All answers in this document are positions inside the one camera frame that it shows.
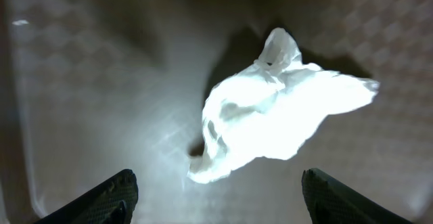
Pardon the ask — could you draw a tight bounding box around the white tissue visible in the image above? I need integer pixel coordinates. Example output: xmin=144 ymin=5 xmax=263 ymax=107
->
xmin=187 ymin=28 xmax=380 ymax=184

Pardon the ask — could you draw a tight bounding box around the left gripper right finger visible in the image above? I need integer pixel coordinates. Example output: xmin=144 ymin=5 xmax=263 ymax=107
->
xmin=301 ymin=168 xmax=412 ymax=224

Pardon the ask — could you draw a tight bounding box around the dark brown serving tray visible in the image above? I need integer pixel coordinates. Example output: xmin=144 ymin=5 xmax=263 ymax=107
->
xmin=1 ymin=0 xmax=432 ymax=223

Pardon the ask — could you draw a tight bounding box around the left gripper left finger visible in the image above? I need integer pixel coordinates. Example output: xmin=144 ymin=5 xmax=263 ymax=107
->
xmin=35 ymin=169 xmax=139 ymax=224

